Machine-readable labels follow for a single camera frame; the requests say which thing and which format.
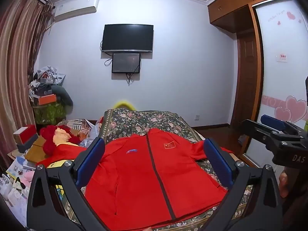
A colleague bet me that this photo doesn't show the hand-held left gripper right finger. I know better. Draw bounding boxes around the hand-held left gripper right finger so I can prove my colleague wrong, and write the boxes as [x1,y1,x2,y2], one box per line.
[203,138,284,231]

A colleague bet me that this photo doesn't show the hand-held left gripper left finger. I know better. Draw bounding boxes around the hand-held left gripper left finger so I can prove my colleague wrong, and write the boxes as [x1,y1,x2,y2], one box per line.
[26,137,111,231]

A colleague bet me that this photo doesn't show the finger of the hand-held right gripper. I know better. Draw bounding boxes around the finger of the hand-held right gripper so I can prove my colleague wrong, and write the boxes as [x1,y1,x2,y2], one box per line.
[260,114,308,138]
[241,119,302,150]

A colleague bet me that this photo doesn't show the red zip jacket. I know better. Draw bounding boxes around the red zip jacket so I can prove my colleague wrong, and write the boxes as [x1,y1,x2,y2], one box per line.
[37,128,234,230]

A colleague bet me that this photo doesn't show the person's right hand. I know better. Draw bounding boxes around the person's right hand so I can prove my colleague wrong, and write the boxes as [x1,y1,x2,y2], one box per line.
[279,167,293,198]

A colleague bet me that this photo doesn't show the red plush toy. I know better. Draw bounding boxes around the red plush toy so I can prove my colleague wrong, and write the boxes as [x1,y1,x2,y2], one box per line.
[40,125,81,155]

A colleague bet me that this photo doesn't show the brown wooden door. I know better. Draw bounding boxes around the brown wooden door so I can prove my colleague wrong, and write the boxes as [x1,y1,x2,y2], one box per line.
[232,32,256,128]

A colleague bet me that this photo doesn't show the yellow round object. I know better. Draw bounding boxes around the yellow round object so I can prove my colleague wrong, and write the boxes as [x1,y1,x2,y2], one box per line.
[114,100,136,111]

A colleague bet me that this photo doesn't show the dark floral blanket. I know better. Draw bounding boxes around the dark floral blanket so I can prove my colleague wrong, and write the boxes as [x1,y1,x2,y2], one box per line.
[64,108,255,231]

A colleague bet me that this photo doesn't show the white heart-print sliding door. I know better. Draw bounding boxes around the white heart-print sliding door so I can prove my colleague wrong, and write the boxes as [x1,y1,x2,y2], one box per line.
[243,0,308,167]

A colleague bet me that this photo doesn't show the red and white box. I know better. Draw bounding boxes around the red and white box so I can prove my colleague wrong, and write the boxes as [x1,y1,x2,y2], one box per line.
[13,124,37,145]

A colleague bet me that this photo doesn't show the orange box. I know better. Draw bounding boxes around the orange box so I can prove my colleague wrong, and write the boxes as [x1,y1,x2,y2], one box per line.
[38,95,58,106]

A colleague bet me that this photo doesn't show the cluttered paper pile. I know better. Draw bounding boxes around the cluttered paper pile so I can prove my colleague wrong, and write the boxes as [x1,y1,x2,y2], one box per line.
[0,156,33,224]

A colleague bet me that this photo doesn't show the crumpled silver grey cloth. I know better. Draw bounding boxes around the crumpled silver grey cloth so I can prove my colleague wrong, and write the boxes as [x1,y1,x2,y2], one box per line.
[34,65,66,86]

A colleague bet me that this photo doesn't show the wooden overhead cabinet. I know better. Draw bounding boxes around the wooden overhead cabinet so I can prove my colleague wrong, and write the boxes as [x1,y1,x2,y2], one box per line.
[206,0,288,33]

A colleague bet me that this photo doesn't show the striped brown curtain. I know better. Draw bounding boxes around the striped brown curtain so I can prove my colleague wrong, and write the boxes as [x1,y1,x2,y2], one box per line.
[0,0,54,174]

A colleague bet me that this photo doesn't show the white air conditioner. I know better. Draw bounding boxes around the white air conditioner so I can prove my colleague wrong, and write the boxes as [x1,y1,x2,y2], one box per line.
[53,0,100,23]

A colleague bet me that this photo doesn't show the black monitor cable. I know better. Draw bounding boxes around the black monitor cable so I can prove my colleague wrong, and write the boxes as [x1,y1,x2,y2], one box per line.
[104,53,133,86]

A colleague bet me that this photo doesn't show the small black wall monitor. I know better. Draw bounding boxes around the small black wall monitor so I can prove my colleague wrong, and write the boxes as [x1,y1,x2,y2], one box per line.
[111,52,141,74]

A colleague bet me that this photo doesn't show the black wall television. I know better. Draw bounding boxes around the black wall television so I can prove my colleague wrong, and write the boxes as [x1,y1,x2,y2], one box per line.
[101,24,154,53]

